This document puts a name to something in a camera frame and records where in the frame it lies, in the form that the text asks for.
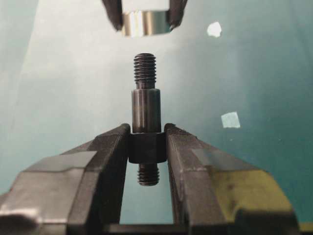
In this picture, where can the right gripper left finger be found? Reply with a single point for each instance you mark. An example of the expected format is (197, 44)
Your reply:
(75, 193)

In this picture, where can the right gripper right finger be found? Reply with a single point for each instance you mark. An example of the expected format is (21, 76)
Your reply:
(214, 193)

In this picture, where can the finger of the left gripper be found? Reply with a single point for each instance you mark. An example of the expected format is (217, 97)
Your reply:
(114, 12)
(175, 12)

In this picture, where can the silver metal washer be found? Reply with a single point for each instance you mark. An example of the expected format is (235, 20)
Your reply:
(142, 23)

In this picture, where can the dark threaded metal shaft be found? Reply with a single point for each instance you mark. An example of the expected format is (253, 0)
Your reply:
(147, 142)

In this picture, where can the small white speck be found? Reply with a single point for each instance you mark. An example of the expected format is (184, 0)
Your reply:
(214, 30)

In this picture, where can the small pale tape square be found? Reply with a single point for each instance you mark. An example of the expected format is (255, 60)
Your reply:
(230, 120)

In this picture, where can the teal table mat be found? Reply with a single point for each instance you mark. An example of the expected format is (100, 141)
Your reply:
(66, 76)

